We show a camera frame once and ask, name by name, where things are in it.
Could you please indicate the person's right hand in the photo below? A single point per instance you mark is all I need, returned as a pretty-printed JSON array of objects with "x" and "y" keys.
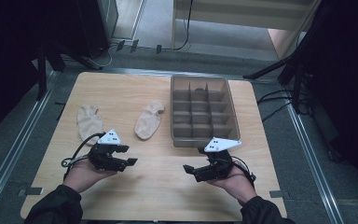
[{"x": 237, "y": 186}]

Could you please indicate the black metal stand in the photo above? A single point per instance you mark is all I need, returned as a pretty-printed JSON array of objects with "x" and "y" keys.
[{"x": 42, "y": 71}]

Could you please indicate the small dark item in organiser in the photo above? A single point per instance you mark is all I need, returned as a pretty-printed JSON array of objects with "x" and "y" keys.
[{"x": 199, "y": 90}]

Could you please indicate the metal floor rail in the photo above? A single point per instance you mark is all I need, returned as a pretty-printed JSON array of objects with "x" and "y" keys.
[
  {"x": 313, "y": 161},
  {"x": 18, "y": 140}
]

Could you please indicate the dark cabinet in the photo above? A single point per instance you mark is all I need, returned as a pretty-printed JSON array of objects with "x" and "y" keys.
[{"x": 93, "y": 25}]

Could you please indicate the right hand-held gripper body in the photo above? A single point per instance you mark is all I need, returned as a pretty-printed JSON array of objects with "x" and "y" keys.
[{"x": 219, "y": 165}]

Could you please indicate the beige sock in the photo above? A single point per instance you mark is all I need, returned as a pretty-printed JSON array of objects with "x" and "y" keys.
[
  {"x": 88, "y": 121},
  {"x": 149, "y": 119}
]

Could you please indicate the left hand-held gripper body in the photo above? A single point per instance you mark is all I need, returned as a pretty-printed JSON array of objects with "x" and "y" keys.
[{"x": 105, "y": 158}]

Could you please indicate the black tripod stand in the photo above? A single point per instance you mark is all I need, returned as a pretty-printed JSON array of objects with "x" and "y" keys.
[{"x": 296, "y": 62}]

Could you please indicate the grey divided organiser box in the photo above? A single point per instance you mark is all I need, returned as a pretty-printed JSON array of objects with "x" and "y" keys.
[{"x": 186, "y": 142}]

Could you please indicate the person's left hand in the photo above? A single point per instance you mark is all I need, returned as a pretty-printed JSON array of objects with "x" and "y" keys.
[{"x": 80, "y": 177}]

